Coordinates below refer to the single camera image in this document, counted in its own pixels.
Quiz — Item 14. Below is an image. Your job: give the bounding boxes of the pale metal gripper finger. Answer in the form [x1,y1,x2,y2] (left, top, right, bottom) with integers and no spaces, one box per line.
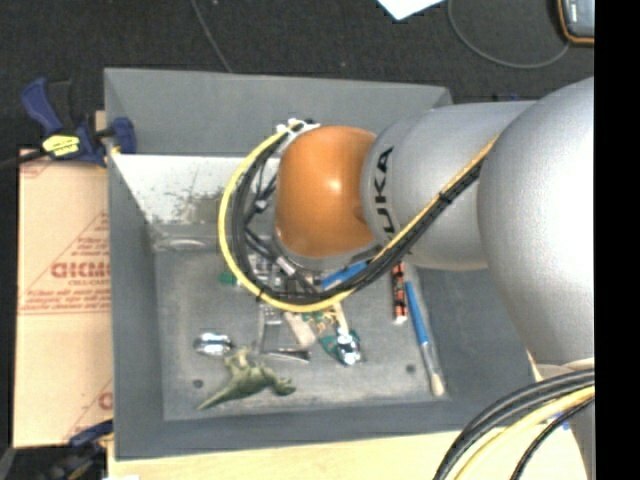
[256,304,277,355]
[273,317,312,364]

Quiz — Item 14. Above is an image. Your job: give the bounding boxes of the green toy dinosaur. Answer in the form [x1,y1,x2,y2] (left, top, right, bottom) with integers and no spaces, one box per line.
[196,346,297,412]

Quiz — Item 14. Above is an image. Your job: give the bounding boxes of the blue marker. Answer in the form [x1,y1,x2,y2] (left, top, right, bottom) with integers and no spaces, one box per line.
[319,261,369,290]

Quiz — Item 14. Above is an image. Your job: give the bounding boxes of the orange and black marker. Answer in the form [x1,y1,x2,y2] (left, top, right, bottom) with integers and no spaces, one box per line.
[390,261,409,325]

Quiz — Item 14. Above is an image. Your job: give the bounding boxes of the grey metal bin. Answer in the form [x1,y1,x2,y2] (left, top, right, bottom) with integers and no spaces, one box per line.
[103,67,539,460]

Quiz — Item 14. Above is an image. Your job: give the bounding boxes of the brown cardboard board, red print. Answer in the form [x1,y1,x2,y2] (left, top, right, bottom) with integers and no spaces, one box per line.
[12,148,115,450]

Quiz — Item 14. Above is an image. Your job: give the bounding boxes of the blue-handled paintbrush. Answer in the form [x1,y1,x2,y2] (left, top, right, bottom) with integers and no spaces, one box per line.
[402,279,446,398]

